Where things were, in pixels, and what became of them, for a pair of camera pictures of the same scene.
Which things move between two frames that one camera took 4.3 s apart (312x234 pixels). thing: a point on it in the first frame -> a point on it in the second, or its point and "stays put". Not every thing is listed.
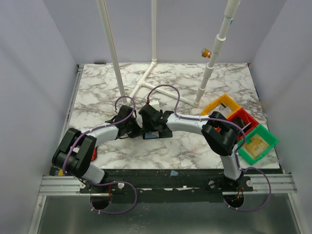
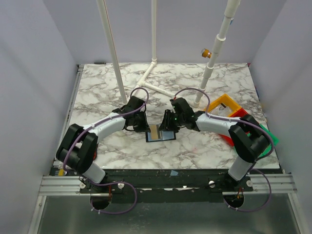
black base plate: x=166 y=185 stays put
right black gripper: x=148 y=119 -> x=169 y=121
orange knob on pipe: x=205 y=53 stays put
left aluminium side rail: x=78 y=76 stays put
